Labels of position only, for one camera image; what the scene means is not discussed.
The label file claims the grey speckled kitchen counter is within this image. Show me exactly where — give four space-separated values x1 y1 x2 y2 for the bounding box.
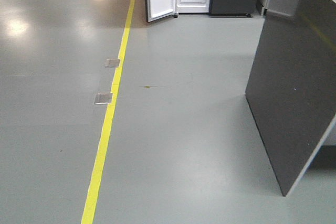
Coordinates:
245 0 335 196

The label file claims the metal floor plate far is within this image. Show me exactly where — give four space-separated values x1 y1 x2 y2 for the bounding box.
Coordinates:
104 59 120 68

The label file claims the metal floor plate near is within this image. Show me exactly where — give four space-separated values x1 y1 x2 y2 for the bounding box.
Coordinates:
94 92 113 104

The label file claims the metal floor plate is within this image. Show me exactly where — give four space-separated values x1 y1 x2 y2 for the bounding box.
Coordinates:
104 59 120 68
94 92 113 104

